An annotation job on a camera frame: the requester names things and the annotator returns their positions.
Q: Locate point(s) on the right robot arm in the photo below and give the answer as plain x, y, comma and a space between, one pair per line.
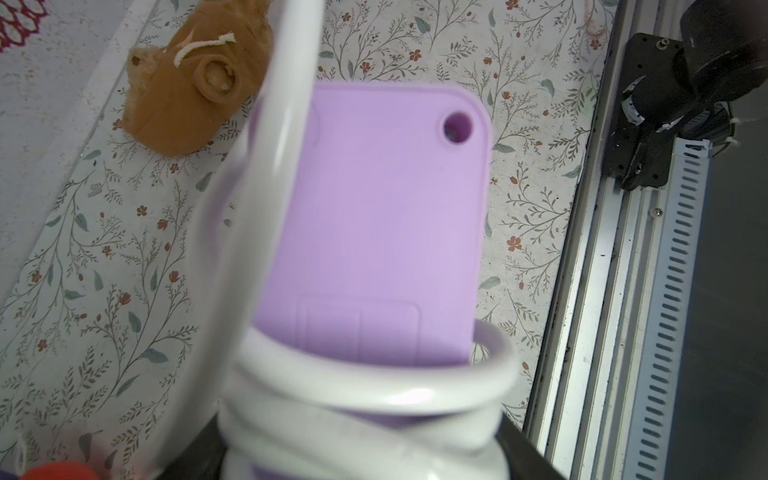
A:
666, 84

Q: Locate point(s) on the purple power strip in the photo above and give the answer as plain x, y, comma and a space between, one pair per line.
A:
364, 359

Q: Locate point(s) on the brown plush dog toy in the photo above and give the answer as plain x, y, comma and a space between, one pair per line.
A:
179, 95

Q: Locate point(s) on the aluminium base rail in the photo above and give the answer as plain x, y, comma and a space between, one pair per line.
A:
611, 238

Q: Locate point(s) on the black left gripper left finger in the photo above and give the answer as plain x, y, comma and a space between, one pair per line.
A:
202, 459

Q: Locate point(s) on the orange shark plush toy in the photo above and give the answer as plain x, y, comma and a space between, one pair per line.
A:
63, 470

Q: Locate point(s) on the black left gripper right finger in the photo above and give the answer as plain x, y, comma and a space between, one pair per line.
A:
523, 461

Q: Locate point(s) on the perforated cable duct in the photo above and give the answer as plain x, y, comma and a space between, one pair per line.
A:
655, 394

